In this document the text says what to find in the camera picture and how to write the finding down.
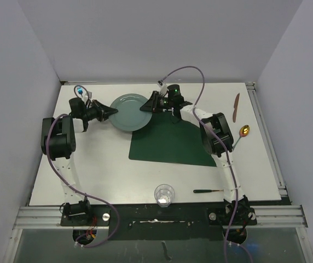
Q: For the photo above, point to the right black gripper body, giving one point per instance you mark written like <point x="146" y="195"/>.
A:
<point x="159" y="103"/>

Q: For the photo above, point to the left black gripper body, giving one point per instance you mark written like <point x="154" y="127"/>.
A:
<point x="96" y="111"/>

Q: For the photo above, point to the grey-blue round plate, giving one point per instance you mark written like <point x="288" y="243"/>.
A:
<point x="129" y="117"/>

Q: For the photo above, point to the dark green placemat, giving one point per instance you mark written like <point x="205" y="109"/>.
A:
<point x="169" y="140"/>

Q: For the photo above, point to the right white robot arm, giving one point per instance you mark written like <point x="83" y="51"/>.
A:
<point x="217" y="141"/>

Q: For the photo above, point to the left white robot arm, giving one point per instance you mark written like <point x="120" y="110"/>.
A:
<point x="58" y="143"/>

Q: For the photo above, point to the blue metallic fork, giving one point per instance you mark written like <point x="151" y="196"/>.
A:
<point x="79" y="89"/>

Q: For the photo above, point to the brown knife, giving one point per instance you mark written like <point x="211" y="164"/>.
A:
<point x="236" y="103"/>

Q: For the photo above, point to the clear drinking glass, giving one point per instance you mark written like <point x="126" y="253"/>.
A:
<point x="164" y="195"/>

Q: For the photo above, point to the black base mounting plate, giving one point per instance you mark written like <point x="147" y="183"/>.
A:
<point x="210" y="221"/>

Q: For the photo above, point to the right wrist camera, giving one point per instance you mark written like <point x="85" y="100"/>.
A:
<point x="175" y="90"/>

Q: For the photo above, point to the gold spoon green handle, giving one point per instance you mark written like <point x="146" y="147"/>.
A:
<point x="243" y="132"/>

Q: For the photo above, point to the gold fork green handle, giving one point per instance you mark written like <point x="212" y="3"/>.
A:
<point x="206" y="190"/>

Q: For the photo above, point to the aluminium right side rail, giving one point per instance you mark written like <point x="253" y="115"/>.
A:
<point x="251" y="89"/>

